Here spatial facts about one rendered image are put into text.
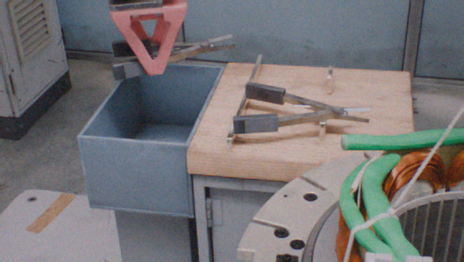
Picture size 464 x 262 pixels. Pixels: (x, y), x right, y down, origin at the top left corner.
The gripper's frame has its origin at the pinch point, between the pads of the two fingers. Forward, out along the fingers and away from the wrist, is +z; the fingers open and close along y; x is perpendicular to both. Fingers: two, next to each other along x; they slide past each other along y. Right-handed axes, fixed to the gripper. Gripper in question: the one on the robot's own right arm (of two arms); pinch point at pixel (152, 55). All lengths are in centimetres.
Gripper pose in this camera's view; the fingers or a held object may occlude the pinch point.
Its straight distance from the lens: 65.4
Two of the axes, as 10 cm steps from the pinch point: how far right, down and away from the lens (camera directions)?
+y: 1.6, 5.1, -8.5
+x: 9.9, -1.2, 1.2
